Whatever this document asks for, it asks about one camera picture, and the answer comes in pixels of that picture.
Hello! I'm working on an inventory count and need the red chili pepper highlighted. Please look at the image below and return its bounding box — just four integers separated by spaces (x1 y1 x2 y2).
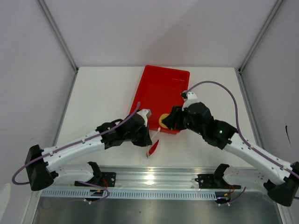
148 140 159 156

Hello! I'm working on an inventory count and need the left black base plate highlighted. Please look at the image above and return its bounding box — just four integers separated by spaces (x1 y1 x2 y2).
74 172 116 188

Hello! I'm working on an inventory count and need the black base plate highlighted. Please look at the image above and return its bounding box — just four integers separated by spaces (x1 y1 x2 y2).
74 172 116 188
194 164 232 189

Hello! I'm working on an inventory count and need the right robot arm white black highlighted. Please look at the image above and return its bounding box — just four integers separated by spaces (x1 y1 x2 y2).
161 102 299 207

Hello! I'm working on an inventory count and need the clear zip top bag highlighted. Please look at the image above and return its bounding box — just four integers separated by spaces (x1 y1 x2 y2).
146 127 161 158

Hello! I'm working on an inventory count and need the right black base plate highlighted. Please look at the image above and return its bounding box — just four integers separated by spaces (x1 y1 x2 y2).
194 164 232 189

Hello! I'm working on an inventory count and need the right aluminium frame post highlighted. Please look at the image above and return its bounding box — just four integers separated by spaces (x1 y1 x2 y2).
238 0 286 74

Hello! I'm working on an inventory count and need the left aluminium frame post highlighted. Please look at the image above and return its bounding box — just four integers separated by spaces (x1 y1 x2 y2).
35 0 79 73

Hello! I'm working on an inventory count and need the red plastic tray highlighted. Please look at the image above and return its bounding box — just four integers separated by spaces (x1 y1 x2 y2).
130 65 190 134

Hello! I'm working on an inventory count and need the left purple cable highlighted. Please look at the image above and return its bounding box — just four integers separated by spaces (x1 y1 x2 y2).
12 101 142 205

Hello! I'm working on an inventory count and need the purple cable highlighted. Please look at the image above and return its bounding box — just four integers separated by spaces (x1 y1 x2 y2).
181 81 299 199
12 101 142 205

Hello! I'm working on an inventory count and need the aluminium mounting rail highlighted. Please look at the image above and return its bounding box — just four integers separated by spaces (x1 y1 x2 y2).
32 165 267 192

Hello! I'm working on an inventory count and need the aluminium frame post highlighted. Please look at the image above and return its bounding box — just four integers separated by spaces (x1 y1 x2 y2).
238 0 286 74
35 0 79 73

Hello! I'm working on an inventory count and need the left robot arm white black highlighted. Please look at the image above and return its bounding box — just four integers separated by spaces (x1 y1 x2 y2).
25 113 152 191

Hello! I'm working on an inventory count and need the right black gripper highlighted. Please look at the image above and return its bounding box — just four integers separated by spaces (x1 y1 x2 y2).
163 105 205 136

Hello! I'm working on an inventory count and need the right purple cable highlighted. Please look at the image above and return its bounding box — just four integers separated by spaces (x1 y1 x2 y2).
181 81 299 199

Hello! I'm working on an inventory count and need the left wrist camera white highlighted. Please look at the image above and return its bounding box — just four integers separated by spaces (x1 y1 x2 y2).
137 109 151 126

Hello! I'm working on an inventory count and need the yellow bell pepper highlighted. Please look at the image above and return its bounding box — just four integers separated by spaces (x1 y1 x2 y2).
159 113 169 129

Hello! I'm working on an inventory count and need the slotted cable duct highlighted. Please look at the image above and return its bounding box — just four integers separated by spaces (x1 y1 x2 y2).
41 188 230 201

